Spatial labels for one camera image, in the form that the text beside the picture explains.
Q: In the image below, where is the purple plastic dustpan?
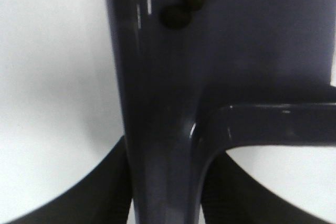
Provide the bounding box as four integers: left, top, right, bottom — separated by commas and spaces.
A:
107, 0, 335, 223

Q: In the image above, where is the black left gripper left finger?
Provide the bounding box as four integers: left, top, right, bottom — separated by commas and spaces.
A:
13, 138, 132, 224

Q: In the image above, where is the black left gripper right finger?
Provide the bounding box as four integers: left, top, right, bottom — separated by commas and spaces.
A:
201, 152, 326, 223

